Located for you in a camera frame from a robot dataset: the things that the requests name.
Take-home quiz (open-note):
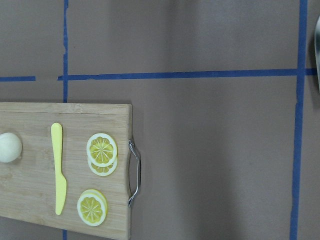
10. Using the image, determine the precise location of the white steamed bun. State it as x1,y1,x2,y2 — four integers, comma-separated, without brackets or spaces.
0,132,23,163

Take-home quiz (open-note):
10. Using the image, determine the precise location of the yellow plastic knife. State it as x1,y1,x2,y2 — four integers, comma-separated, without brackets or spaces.
50,122,67,216

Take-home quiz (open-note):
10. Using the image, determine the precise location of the upper stacked lemon slice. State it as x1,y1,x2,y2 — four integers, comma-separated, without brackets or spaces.
86,133,118,167

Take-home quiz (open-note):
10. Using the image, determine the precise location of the metal cutting board handle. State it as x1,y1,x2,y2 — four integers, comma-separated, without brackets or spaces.
127,140,142,208

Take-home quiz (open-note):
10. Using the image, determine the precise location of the single lemon slice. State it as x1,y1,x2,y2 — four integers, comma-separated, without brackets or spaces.
77,189,109,227

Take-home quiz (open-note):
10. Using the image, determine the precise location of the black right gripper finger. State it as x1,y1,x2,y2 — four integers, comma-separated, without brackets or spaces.
314,17,320,88

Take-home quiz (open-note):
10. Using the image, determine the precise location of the lower stacked lemon slice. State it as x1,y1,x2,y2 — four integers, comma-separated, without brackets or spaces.
87,157,118,177

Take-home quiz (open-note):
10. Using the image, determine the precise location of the stacked lemon slice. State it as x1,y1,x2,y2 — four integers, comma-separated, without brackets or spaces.
87,157,118,177
86,133,118,167

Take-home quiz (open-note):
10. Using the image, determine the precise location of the bamboo cutting board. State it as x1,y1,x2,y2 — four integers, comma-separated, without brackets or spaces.
0,102,132,240

